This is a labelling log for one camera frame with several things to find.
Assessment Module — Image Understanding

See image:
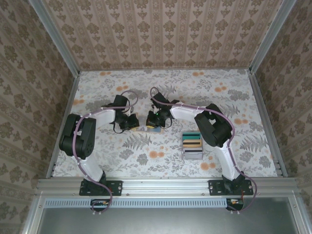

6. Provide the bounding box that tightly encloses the grey metal sheet panel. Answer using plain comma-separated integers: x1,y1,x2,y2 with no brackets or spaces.
36,207,299,234

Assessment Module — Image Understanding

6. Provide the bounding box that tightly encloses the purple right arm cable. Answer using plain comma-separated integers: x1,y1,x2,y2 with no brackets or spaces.
149,87,258,215

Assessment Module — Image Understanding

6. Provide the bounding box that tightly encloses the clear acrylic card tray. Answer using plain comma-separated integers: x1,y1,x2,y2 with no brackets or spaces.
181,131,204,161

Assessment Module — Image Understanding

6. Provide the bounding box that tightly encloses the aluminium corner post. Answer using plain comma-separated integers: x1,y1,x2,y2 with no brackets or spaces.
250,0,297,74
28,0,81,77

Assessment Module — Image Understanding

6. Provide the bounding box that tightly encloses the gold credit card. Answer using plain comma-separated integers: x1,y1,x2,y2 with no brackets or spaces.
182,138,202,147

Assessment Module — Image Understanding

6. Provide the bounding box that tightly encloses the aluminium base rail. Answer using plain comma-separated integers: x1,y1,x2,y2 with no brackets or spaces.
36,177,301,196

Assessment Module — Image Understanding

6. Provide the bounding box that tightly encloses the aluminium side rail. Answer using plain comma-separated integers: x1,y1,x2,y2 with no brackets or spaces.
250,70,289,178
45,72,81,180

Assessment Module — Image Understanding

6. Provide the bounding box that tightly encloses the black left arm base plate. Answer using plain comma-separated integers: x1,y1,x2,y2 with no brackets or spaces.
79,179,123,197

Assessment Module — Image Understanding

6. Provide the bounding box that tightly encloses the slotted grey cable duct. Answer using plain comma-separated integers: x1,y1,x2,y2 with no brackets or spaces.
45,197,244,209

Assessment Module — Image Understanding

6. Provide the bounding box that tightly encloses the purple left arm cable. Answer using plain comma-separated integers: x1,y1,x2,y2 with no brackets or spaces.
73,90,139,217

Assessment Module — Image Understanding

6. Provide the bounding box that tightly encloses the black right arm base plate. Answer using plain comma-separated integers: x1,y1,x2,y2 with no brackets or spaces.
208,179,254,196

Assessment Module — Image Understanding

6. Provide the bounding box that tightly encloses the silver card with black stripe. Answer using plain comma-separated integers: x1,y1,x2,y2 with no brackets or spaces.
184,145,203,159

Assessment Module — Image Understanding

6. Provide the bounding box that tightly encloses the beige card holder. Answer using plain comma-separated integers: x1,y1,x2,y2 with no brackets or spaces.
132,116,163,134

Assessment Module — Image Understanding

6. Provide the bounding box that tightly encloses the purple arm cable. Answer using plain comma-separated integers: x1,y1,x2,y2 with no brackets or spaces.
149,87,258,215
73,90,139,217

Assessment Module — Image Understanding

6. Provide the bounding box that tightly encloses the teal credit card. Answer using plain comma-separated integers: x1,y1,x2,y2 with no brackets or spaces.
182,132,201,141

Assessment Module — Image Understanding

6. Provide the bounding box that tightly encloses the aluminium back rail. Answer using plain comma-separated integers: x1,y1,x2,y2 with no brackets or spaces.
79,68,252,73

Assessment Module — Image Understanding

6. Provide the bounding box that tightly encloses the thin black cable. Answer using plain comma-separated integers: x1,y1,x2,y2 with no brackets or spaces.
160,117,174,129
113,123,127,134

